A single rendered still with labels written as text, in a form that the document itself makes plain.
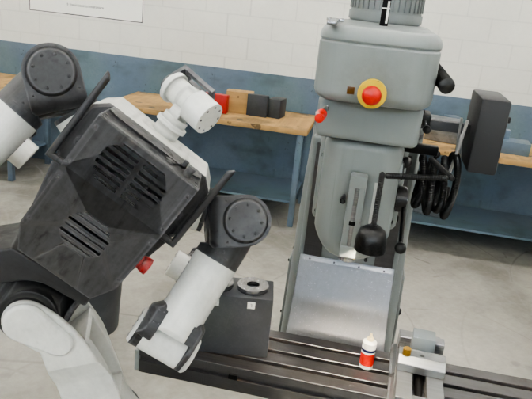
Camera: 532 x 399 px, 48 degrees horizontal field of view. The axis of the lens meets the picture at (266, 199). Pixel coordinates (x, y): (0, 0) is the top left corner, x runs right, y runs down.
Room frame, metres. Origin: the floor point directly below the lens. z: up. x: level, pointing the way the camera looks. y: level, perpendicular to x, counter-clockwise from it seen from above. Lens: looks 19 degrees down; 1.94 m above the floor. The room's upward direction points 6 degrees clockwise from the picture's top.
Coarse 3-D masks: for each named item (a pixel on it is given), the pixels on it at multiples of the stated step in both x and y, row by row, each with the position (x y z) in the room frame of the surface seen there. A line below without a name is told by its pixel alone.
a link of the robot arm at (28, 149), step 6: (30, 138) 1.35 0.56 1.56; (24, 144) 1.25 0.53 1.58; (30, 144) 1.26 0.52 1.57; (18, 150) 1.24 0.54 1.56; (24, 150) 1.24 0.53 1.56; (30, 150) 1.25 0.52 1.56; (36, 150) 1.28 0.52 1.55; (12, 156) 1.24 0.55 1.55; (18, 156) 1.24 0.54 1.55; (24, 156) 1.24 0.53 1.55; (30, 156) 1.25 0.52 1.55; (12, 162) 1.25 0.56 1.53; (18, 162) 1.24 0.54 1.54; (24, 162) 1.24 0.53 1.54; (18, 168) 1.25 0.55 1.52
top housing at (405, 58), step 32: (352, 32) 1.29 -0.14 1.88; (384, 32) 1.28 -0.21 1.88; (416, 32) 1.28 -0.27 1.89; (320, 64) 1.32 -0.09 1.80; (352, 64) 1.28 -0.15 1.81; (384, 64) 1.27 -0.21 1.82; (416, 64) 1.26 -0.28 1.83; (320, 96) 1.33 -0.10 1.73; (352, 96) 1.28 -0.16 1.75; (416, 96) 1.26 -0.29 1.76
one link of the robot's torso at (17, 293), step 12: (12, 288) 0.99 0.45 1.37; (24, 288) 1.00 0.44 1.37; (36, 288) 1.01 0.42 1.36; (48, 288) 1.03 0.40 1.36; (0, 300) 0.98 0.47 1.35; (12, 300) 0.99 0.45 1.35; (36, 300) 1.00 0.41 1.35; (48, 300) 1.00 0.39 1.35; (60, 300) 1.03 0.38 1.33; (0, 312) 0.98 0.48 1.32; (60, 312) 1.02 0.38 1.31; (0, 324) 0.98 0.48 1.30
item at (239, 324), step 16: (240, 288) 1.51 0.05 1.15; (256, 288) 1.51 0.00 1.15; (272, 288) 1.55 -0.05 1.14; (224, 304) 1.48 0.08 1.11; (240, 304) 1.48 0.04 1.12; (256, 304) 1.48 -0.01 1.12; (272, 304) 1.48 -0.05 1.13; (208, 320) 1.48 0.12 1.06; (224, 320) 1.48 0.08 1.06; (240, 320) 1.48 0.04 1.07; (256, 320) 1.48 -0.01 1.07; (208, 336) 1.48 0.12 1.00; (224, 336) 1.48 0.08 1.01; (240, 336) 1.48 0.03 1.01; (256, 336) 1.48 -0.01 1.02; (224, 352) 1.48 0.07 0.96; (240, 352) 1.48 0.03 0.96; (256, 352) 1.48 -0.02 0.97
